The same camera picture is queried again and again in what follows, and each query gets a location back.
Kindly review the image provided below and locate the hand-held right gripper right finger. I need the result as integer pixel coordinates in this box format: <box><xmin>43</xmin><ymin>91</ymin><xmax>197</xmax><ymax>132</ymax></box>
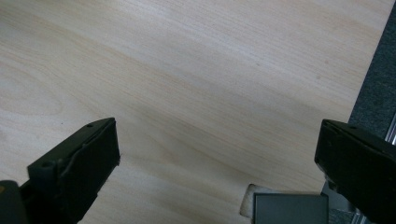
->
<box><xmin>314</xmin><ymin>119</ymin><xmax>396</xmax><ymax>224</ymax></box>

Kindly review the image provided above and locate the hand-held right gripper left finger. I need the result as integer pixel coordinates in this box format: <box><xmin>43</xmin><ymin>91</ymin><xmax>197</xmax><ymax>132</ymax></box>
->
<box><xmin>19</xmin><ymin>117</ymin><xmax>121</xmax><ymax>224</ymax></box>

